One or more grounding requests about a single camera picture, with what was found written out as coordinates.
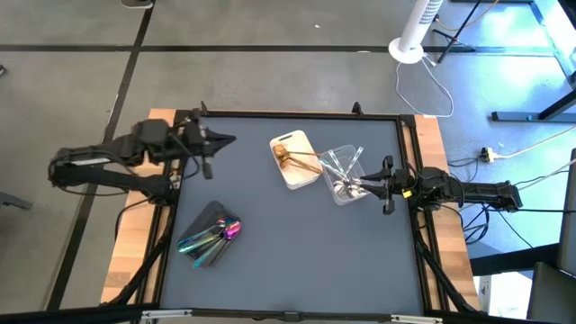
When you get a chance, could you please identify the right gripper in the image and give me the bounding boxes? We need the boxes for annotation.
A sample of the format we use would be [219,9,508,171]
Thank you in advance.
[359,155,410,216]

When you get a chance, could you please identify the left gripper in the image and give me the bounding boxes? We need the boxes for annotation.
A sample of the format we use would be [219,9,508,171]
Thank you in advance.
[179,107,237,180]

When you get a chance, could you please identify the clear plastic bin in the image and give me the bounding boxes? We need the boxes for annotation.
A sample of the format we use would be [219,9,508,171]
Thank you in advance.
[317,143,375,207]

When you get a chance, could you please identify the smoked grey plastic bin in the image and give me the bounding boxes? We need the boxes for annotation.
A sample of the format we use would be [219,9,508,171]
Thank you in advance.
[175,200,243,270]

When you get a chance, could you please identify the white plastic bin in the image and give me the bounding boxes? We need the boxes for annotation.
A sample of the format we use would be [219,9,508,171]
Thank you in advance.
[268,129,325,191]

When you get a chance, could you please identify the blue-grey table mat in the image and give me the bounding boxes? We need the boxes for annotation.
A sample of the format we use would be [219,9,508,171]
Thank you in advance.
[159,115,427,316]

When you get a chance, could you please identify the black desk foot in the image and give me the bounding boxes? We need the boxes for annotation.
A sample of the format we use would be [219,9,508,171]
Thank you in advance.
[469,242,562,277]

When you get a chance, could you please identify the white tower fan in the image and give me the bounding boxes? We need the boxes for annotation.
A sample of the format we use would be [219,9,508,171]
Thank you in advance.
[387,0,445,64]

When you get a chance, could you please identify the black tripod stand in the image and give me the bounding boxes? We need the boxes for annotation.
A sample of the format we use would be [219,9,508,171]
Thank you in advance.
[431,0,482,64]

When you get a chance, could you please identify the grey chair base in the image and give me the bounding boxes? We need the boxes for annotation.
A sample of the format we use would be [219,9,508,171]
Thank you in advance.
[0,191,35,212]

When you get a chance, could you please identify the black aluminium table frame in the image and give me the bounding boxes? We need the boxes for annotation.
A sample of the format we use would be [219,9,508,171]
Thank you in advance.
[101,101,481,324]

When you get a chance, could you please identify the white fan cable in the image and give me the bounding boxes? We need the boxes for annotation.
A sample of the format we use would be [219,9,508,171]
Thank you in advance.
[394,53,455,119]

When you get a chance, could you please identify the white power cable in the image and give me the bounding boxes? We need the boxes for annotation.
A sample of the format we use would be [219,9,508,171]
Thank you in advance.
[492,125,576,159]

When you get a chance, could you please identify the black floor cable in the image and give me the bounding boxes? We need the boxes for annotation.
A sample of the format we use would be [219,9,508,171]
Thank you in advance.
[521,206,576,215]

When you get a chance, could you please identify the yellow hanging cable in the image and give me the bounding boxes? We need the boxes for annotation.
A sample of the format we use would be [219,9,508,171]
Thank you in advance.
[434,0,501,33]

